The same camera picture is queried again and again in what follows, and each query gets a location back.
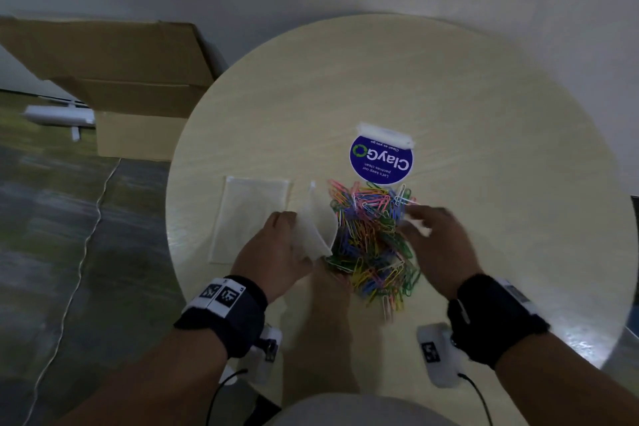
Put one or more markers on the person's left forearm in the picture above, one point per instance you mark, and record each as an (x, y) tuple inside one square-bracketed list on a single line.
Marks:
[(154, 385)]

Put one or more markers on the black left wrist band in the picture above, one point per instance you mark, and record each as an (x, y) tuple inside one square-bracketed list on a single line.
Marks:
[(232, 316)]

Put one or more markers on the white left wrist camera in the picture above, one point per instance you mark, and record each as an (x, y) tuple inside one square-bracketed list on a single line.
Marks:
[(264, 351)]

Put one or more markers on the person's right hand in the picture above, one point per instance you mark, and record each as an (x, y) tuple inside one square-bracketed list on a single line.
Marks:
[(442, 253)]

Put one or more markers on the clear plastic bag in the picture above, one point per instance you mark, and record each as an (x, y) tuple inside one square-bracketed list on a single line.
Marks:
[(247, 218), (314, 226)]

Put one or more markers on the person's right thumb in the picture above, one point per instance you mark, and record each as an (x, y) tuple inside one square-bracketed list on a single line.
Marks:
[(408, 229)]

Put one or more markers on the person's right forearm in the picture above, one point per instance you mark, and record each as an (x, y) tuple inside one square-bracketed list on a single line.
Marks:
[(564, 385)]

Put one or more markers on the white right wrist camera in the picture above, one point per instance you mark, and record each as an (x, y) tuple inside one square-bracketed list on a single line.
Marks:
[(439, 356)]

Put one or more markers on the person's left hand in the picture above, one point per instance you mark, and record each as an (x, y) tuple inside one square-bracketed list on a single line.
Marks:
[(269, 261)]

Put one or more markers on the black right wrist band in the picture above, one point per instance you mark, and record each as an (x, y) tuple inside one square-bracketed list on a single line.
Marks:
[(491, 321)]

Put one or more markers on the brown cardboard box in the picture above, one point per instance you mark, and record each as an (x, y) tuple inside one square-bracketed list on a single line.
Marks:
[(125, 76)]

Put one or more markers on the blue round sticker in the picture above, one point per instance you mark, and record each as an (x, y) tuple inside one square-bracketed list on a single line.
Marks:
[(382, 163)]

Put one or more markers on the white tube fixture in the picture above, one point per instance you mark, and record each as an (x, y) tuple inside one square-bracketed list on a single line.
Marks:
[(60, 116)]

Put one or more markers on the black wrist band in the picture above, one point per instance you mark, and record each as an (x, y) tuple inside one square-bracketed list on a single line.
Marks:
[(232, 316), (491, 321)]

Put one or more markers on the person's left fingers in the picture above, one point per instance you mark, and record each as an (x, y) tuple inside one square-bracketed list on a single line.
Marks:
[(283, 225)]

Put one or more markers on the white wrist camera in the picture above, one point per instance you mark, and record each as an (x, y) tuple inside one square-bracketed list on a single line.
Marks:
[(264, 351), (439, 356)]

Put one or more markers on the pile of colourful paper clips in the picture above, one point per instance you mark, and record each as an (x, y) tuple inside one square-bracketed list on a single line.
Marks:
[(372, 246)]

